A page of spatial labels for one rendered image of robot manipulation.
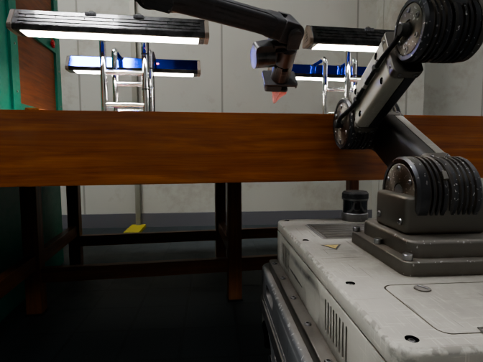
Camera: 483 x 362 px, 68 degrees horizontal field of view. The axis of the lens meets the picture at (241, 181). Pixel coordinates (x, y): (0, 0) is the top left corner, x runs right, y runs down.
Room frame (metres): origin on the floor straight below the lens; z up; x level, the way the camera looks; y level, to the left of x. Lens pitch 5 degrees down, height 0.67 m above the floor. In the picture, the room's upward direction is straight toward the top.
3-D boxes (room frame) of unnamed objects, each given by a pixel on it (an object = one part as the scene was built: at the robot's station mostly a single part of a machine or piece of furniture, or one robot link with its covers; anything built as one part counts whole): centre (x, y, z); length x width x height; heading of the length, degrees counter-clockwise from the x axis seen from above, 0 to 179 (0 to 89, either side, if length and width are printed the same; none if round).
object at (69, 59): (1.77, 0.51, 1.08); 0.62 x 0.08 x 0.07; 99
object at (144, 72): (1.30, 0.43, 0.90); 0.20 x 0.19 x 0.45; 99
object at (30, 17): (1.22, 0.42, 1.08); 0.62 x 0.08 x 0.07; 99
